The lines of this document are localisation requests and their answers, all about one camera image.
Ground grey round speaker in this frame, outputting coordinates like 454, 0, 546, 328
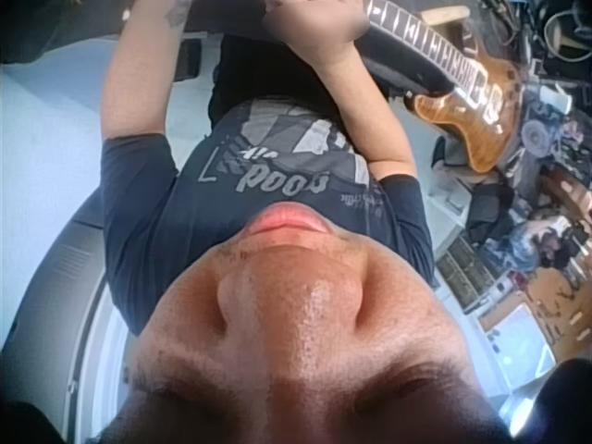
520, 115, 556, 154

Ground person's right hand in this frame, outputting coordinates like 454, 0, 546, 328
261, 0, 372, 70

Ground amber flame-top electric guitar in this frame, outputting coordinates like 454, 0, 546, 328
364, 0, 524, 175

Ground white cup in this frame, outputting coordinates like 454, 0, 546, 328
543, 87, 573, 115

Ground grey computer keyboard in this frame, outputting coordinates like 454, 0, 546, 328
434, 235, 494, 316

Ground cluttered wooden desk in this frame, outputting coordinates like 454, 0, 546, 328
427, 0, 592, 403

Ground black rectangular device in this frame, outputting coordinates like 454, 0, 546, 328
179, 38, 204, 80

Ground grey plastic housing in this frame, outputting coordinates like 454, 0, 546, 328
0, 193, 131, 444

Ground person's legs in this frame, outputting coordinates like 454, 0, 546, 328
206, 34, 371, 122

